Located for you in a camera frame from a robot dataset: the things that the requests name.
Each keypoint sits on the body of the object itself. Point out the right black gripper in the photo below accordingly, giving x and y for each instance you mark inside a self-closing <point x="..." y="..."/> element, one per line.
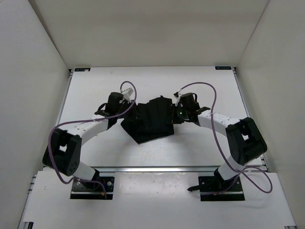
<point x="175" y="120"/>

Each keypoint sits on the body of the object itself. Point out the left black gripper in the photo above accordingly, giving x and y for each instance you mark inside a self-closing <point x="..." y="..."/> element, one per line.
<point x="133" y="110"/>

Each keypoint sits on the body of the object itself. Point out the black pleated skirt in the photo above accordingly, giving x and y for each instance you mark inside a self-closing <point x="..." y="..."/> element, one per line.
<point x="150" y="121"/>

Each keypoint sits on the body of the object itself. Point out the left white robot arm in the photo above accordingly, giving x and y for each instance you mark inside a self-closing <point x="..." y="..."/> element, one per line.
<point x="64" y="145"/>

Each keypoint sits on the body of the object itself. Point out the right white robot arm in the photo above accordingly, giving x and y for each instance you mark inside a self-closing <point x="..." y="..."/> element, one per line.
<point x="243" y="136"/>

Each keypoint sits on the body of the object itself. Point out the right blue table label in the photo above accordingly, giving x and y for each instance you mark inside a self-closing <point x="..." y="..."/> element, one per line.
<point x="223" y="67"/>

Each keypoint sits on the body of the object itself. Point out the blue table label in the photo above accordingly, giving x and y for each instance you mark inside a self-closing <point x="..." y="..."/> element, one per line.
<point x="223" y="67"/>
<point x="82" y="69"/>

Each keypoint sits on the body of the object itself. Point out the left blue table label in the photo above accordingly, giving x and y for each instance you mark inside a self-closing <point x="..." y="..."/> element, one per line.
<point x="82" y="69"/>

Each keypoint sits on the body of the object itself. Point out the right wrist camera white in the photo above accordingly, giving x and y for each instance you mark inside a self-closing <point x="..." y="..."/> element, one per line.
<point x="177" y="96"/>

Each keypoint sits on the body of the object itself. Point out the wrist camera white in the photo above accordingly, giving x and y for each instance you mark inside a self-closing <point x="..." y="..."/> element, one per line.
<point x="127" y="93"/>
<point x="177" y="96"/>

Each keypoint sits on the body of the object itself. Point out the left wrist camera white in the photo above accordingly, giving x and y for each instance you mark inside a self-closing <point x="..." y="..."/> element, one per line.
<point x="127" y="93"/>

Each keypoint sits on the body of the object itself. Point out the aluminium table edge rail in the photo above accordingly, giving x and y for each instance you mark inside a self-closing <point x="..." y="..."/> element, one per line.
<point x="155" y="169"/>

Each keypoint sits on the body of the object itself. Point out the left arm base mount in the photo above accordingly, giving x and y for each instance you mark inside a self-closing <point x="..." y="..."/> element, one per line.
<point x="92" y="191"/>

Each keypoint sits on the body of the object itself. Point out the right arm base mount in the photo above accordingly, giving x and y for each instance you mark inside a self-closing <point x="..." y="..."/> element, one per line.
<point x="214" y="188"/>

